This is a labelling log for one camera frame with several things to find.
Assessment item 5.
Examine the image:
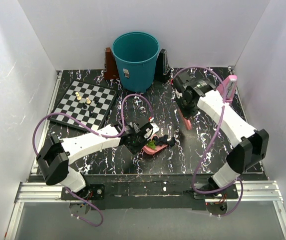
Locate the pink hand brush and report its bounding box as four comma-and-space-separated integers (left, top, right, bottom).
178, 109, 192, 130

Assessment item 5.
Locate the pink dustpan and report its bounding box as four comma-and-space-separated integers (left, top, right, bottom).
142, 134, 168, 155

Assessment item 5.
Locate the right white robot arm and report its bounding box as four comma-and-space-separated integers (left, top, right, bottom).
172, 72, 269, 199

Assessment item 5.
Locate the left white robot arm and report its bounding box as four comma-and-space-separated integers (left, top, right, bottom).
36, 122, 159, 200

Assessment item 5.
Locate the pink metronome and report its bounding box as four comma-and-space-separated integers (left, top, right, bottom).
217, 75, 238, 105

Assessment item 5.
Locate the black metronome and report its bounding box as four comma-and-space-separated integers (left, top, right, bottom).
154, 48, 170, 83

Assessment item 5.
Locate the black and white chessboard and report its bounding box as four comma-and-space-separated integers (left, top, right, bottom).
53, 80, 118, 131

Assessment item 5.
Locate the cream chess pawn front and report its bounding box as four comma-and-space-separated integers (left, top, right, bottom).
86, 97, 91, 105

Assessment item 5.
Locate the cream chess pawn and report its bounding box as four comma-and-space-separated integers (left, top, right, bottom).
75, 92, 82, 101
86, 97, 91, 105

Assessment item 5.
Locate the cream chess pawn rear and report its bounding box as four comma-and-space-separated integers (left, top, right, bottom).
75, 92, 82, 101

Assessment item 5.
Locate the brown metronome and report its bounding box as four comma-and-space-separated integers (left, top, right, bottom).
104, 47, 119, 80

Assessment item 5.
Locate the teal plastic waste bin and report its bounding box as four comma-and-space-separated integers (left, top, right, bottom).
112, 31, 160, 93

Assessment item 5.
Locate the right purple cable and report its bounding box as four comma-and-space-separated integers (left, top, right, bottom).
170, 66, 243, 218

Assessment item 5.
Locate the purple cable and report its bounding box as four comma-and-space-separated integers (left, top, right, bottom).
32, 93, 155, 227
170, 66, 243, 218

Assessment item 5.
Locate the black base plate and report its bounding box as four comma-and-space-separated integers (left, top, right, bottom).
61, 174, 240, 211

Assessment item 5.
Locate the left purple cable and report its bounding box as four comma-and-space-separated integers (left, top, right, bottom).
32, 93, 155, 227

